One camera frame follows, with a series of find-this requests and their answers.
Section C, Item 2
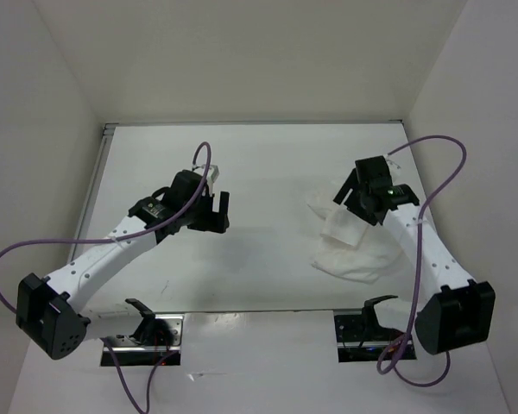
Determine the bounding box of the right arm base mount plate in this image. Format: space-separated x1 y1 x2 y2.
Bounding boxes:
333 310 401 363

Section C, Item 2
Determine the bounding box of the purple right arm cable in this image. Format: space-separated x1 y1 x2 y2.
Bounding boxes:
376 136 467 386

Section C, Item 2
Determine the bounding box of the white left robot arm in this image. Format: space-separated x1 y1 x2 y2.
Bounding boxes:
16 166 230 361

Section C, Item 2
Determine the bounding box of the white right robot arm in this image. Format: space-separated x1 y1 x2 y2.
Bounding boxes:
334 156 496 354

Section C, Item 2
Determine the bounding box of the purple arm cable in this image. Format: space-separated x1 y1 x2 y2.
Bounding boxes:
376 136 467 386
0 141 212 414

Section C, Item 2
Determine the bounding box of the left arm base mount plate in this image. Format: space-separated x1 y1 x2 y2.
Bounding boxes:
106 314 185 367

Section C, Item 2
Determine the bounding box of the white pleated skirt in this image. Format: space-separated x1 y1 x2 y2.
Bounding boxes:
301 170 409 285

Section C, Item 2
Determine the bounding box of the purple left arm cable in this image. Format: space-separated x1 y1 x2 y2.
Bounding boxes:
0 141 212 414

